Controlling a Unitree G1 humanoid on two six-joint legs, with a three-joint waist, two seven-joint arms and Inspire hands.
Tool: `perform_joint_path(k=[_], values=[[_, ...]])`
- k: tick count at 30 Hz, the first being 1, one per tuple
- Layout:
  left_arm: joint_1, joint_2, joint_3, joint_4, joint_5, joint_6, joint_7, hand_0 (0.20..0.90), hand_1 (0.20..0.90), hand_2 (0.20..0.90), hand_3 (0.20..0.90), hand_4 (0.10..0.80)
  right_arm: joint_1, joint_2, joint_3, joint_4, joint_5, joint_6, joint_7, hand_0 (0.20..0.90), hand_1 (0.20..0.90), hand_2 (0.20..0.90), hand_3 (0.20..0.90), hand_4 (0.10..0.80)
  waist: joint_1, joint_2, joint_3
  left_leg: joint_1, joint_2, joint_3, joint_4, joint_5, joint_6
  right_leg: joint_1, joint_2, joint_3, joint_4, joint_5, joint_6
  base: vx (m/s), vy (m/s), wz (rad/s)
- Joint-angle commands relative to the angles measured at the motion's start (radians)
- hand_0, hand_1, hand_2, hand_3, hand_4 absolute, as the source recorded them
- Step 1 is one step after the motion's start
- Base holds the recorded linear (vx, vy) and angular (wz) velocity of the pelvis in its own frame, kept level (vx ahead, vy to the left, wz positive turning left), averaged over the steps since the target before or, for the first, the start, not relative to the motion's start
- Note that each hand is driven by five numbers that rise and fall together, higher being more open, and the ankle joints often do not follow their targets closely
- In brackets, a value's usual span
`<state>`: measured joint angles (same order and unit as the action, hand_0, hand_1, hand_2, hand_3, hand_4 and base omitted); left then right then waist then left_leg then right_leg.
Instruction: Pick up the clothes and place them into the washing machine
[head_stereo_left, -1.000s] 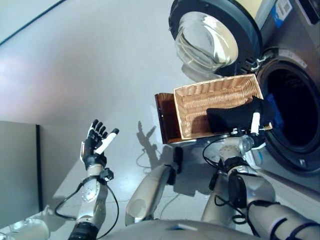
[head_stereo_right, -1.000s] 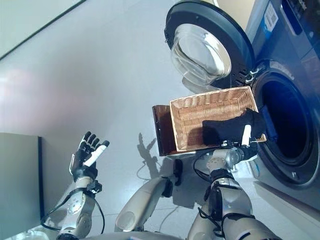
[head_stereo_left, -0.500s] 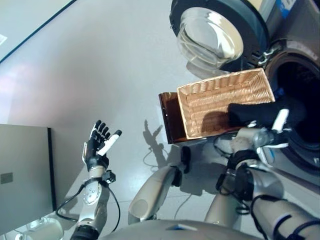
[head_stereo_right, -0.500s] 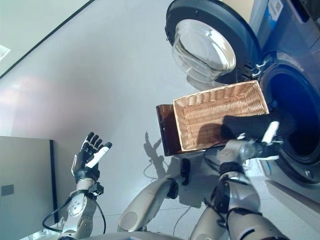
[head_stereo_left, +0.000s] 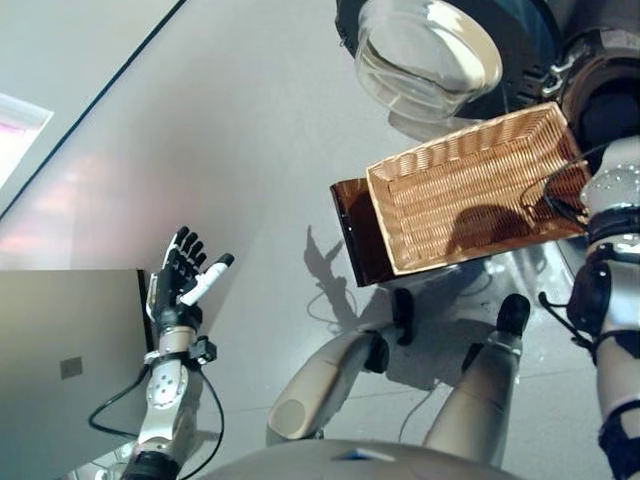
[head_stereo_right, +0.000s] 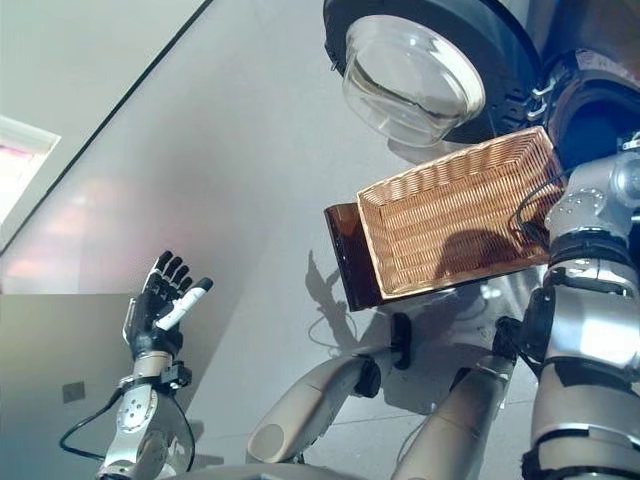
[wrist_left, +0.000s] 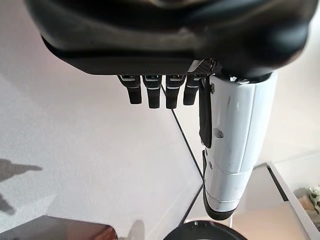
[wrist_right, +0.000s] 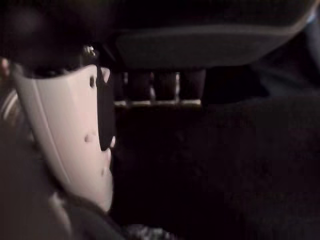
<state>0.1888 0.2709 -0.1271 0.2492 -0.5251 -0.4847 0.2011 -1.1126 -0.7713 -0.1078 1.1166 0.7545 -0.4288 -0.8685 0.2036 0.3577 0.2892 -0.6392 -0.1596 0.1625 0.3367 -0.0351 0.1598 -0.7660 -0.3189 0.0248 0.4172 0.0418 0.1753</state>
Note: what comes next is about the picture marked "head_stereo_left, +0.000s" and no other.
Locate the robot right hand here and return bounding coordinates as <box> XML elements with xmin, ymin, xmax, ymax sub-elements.
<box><xmin>577</xmin><ymin>92</ymin><xmax>640</xmax><ymax>149</ymax></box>

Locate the glossy brown stool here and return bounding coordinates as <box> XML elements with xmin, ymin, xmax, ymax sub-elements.
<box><xmin>329</xmin><ymin>177</ymin><xmax>461</xmax><ymax>289</ymax></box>

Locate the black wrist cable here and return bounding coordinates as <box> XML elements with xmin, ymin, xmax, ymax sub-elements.
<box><xmin>519</xmin><ymin>144</ymin><xmax>607</xmax><ymax>226</ymax></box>
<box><xmin>88</xmin><ymin>349</ymin><xmax>226</xmax><ymax>479</ymax></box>

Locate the grey robot torso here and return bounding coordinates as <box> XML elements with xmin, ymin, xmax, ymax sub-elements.
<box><xmin>199</xmin><ymin>438</ymin><xmax>506</xmax><ymax>480</ymax></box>

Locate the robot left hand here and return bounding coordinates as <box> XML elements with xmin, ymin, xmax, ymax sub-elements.
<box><xmin>144</xmin><ymin>225</ymin><xmax>235</xmax><ymax>329</ymax></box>

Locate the beige robot right leg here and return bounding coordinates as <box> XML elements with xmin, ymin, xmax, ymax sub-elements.
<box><xmin>422</xmin><ymin>293</ymin><xmax>531</xmax><ymax>466</ymax></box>

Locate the large rectangular wicker basket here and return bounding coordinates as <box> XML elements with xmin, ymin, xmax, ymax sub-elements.
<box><xmin>365</xmin><ymin>101</ymin><xmax>594</xmax><ymax>276</ymax></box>

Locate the round glass washer door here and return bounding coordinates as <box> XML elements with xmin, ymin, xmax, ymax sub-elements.
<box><xmin>333</xmin><ymin>0</ymin><xmax>564</xmax><ymax>126</ymax></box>

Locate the dark front-load washing machine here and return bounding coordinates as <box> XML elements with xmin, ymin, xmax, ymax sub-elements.
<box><xmin>544</xmin><ymin>0</ymin><xmax>640</xmax><ymax>151</ymax></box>

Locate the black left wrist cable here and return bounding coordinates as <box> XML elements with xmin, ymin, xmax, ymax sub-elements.
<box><xmin>88</xmin><ymin>349</ymin><xmax>226</xmax><ymax>479</ymax></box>

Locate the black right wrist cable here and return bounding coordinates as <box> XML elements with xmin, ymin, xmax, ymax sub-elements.
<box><xmin>519</xmin><ymin>144</ymin><xmax>607</xmax><ymax>226</ymax></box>

